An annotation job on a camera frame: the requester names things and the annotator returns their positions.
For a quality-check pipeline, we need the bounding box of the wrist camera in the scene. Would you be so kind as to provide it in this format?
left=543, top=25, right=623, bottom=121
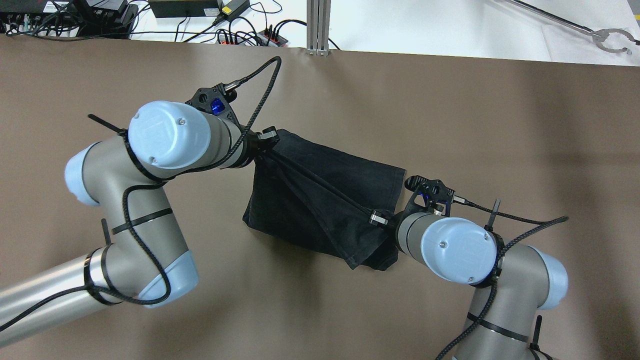
left=185, top=82, right=240, bottom=124
left=403, top=175, right=470, bottom=217

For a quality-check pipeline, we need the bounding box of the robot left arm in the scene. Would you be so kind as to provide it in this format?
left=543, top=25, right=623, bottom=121
left=1, top=99, right=277, bottom=347

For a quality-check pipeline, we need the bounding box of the metal grabber tool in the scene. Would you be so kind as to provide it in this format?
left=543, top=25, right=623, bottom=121
left=505, top=0, right=640, bottom=54

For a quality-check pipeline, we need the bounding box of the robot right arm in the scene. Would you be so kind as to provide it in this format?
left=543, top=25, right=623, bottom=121
left=370, top=211, right=569, bottom=360

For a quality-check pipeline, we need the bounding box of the black t-shirt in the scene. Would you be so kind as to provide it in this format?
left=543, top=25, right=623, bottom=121
left=242, top=129, right=406, bottom=271

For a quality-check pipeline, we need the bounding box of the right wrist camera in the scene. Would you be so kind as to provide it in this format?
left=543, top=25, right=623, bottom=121
left=403, top=175, right=470, bottom=217

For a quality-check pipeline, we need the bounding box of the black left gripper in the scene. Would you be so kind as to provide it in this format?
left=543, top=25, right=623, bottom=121
left=235, top=126, right=281, bottom=168

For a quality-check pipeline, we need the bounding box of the power strip with cables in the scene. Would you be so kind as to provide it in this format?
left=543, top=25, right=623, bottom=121
left=212, top=24, right=291, bottom=48

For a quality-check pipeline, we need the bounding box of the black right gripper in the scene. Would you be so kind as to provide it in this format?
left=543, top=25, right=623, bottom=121
left=369, top=210, right=416, bottom=256

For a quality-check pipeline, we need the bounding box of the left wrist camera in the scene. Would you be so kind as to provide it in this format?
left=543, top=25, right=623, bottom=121
left=185, top=82, right=240, bottom=124

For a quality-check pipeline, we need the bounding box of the aluminium frame post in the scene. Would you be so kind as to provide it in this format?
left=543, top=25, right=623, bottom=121
left=306, top=0, right=331, bottom=57

